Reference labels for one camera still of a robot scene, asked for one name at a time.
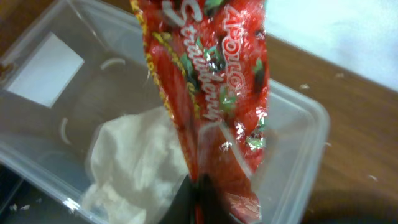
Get black rectangular tray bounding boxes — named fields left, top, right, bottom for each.
left=1, top=166, right=89, bottom=224

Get red snack wrapper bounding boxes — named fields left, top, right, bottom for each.
left=131, top=0, right=269, bottom=223

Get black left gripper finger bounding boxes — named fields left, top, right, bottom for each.
left=159, top=174, right=236, bottom=224

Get white tissue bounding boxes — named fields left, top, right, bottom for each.
left=81, top=106, right=188, bottom=223

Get clear plastic bin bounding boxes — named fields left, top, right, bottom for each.
left=1, top=1, right=330, bottom=223

